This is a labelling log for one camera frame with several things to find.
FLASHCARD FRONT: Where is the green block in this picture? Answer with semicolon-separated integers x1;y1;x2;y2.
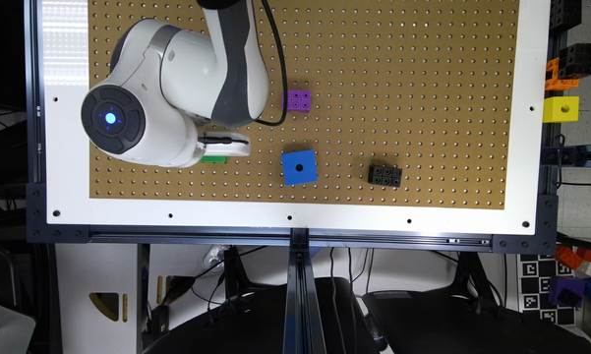
200;156;229;163

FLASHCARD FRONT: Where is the black linked cube block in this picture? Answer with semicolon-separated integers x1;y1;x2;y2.
368;164;402;187

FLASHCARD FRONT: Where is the purple linked cube block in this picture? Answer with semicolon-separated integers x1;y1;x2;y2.
282;89;312;113

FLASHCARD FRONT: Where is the aluminium table rail frame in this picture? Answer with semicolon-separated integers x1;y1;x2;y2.
23;0;591;354

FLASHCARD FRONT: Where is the fiducial marker board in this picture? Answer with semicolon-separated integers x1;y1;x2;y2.
516;255;576;325

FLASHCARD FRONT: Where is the orange bracket block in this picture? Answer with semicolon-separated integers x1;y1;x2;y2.
545;57;579;91

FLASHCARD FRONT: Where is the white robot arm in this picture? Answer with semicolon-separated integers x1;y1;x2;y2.
81;1;268;168

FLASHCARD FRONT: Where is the brown pegboard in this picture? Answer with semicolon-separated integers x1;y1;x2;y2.
89;0;522;209

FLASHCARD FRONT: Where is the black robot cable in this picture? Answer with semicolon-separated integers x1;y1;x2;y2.
253;0;290;128

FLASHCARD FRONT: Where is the black cube block upper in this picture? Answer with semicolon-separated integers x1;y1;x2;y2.
550;0;582;33

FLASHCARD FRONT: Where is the black office chair left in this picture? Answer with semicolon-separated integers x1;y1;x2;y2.
146;277;379;354

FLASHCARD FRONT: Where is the blue cube with hole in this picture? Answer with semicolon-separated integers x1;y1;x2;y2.
281;149;318;185

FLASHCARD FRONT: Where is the black cube block middle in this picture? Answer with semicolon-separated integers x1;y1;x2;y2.
559;43;591;80

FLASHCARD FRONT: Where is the black office chair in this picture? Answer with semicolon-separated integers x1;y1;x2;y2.
363;291;591;354
146;277;379;354

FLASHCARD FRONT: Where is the red orange block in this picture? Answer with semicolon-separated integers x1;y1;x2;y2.
554;245;591;269

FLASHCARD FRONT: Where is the black office chair right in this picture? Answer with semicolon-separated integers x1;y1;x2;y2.
363;291;591;354

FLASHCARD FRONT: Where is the white table frame panel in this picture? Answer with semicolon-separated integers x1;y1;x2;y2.
39;1;550;235

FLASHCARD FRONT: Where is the yellow cube with hole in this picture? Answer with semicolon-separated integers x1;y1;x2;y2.
543;96;579;123

